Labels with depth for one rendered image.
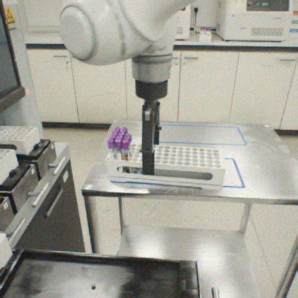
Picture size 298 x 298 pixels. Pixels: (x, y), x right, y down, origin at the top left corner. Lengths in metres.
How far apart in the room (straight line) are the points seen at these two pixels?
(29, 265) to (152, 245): 0.77
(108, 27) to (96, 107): 2.46
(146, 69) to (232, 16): 2.09
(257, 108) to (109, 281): 2.52
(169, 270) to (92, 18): 0.43
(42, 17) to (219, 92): 2.08
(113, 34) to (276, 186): 0.55
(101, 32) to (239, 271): 1.06
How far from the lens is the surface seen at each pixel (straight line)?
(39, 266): 0.59
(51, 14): 3.46
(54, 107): 3.00
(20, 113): 1.01
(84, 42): 0.41
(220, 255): 1.28
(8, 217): 0.79
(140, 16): 0.42
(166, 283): 0.53
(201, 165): 0.69
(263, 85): 2.81
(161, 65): 0.59
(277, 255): 1.76
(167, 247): 1.28
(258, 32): 2.70
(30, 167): 0.87
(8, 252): 0.59
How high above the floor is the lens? 1.24
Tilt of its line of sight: 30 degrees down
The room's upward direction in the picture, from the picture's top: straight up
